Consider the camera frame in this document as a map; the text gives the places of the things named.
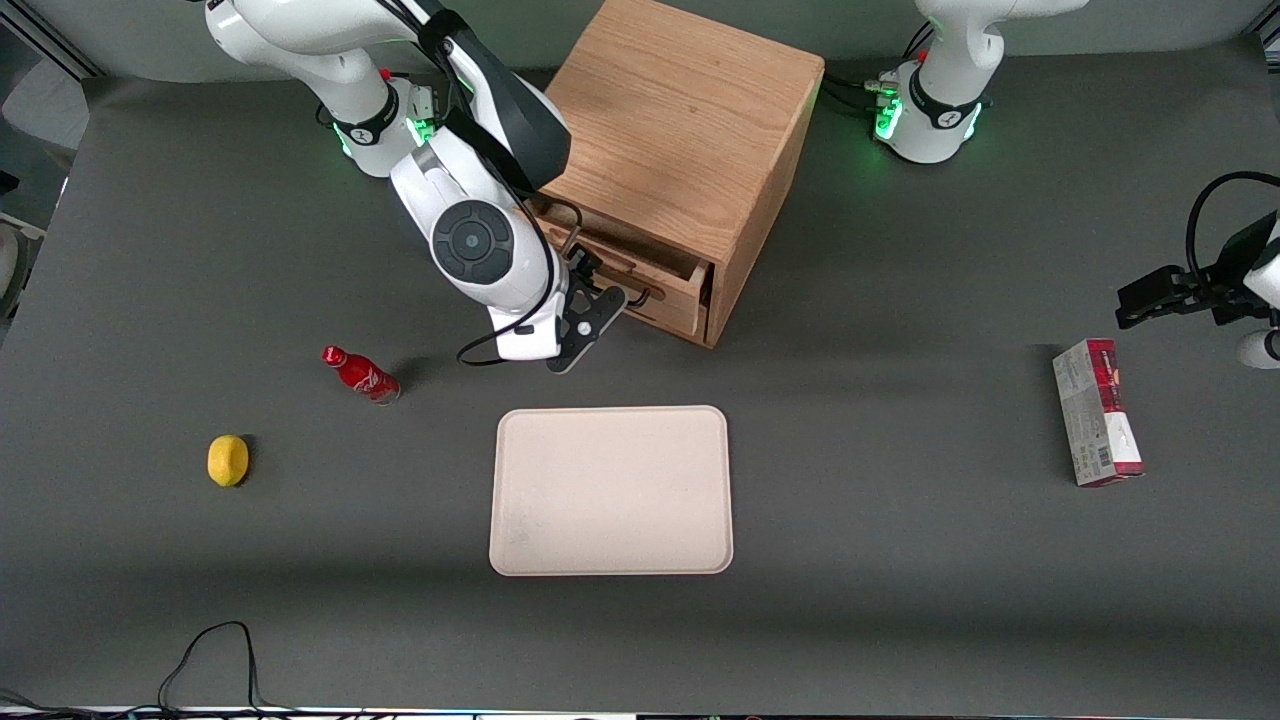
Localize aluminium frame rail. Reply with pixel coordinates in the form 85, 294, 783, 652
15, 0, 104, 81

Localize red cola bottle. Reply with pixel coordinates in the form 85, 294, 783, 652
321, 345, 403, 406

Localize black left base cables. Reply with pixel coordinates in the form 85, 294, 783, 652
820, 22, 937, 117

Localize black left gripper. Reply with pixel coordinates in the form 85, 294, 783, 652
1116, 211, 1280, 330

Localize black floor cable loop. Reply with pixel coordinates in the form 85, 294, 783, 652
0, 620, 401, 720

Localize grey and red carton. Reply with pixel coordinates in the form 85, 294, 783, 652
1051, 338, 1146, 489

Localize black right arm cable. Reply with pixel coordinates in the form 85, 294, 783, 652
380, 0, 586, 368

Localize yellow lemon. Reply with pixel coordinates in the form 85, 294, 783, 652
207, 434, 251, 489

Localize beige plastic tray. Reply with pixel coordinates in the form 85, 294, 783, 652
489, 405, 735, 578

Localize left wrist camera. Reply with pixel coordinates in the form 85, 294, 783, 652
1236, 328, 1280, 371

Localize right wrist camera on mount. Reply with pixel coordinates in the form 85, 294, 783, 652
547, 286, 630, 375

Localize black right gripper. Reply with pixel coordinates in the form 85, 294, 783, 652
556, 238, 605, 303

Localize wooden drawer cabinet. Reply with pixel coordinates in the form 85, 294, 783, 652
520, 0, 827, 350

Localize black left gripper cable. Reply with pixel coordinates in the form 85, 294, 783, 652
1186, 171, 1280, 283

